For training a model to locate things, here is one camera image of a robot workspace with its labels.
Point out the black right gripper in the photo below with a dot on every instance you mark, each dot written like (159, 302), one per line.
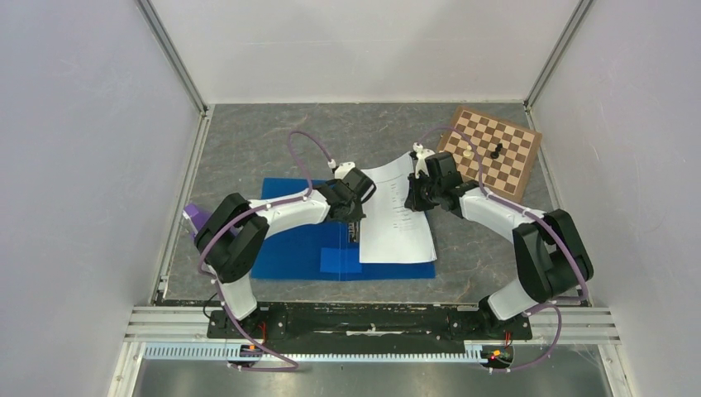
(413, 200)

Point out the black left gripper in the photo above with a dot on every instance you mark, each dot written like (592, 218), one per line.
(356, 215)

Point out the blue plastic folder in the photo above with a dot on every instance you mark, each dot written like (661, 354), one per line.
(322, 252)

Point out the white paper sheet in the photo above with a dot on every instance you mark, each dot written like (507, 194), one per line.
(389, 232)

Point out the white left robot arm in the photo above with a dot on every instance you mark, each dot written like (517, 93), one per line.
(231, 238)

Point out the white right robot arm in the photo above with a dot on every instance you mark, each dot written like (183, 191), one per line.
(550, 256)

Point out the metal folder clip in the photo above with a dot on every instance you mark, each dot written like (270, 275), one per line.
(353, 232)

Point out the black chess piece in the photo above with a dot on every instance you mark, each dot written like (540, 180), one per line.
(496, 153)

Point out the wooden chessboard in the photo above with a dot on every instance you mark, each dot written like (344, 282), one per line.
(506, 176)

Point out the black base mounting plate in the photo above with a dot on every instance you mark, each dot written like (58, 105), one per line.
(293, 327)

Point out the purple plastic object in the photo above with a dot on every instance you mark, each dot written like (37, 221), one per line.
(194, 219)

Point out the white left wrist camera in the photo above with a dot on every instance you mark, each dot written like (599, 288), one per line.
(340, 170)

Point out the aluminium frame post right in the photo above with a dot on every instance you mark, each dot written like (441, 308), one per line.
(571, 27)

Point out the aluminium frame post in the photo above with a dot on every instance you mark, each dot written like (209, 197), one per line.
(168, 47)
(571, 27)

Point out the aluminium frame post left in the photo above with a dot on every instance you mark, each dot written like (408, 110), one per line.
(168, 47)

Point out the white slotted cable duct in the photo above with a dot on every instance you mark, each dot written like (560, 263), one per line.
(236, 352)

